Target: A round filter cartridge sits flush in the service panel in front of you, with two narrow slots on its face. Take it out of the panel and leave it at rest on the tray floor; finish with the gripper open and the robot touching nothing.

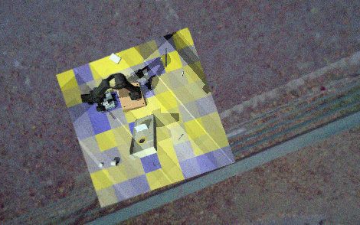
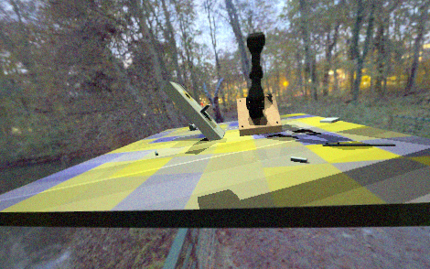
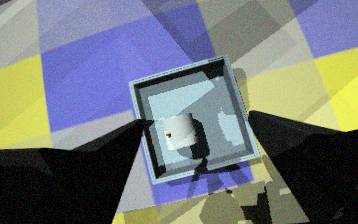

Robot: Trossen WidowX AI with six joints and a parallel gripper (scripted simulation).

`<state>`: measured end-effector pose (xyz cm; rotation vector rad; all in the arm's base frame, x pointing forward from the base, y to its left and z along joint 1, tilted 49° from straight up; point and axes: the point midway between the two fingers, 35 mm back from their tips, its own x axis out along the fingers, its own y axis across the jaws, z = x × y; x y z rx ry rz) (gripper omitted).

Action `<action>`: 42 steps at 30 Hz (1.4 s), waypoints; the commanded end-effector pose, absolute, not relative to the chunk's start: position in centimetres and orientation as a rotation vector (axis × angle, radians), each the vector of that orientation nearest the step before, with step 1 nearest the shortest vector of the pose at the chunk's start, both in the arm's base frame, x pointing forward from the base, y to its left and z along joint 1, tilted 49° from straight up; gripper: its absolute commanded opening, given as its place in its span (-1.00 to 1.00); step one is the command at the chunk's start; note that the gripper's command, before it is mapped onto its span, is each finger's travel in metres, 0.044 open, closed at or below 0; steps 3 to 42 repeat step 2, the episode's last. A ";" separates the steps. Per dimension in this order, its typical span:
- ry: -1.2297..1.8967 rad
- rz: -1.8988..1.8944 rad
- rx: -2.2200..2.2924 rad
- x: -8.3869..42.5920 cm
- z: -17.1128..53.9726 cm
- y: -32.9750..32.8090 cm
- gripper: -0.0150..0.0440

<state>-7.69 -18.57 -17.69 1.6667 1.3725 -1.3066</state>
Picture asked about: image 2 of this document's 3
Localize small grey cylinder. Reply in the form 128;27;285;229
291;156;308;163

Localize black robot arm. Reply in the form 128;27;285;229
246;32;265;119

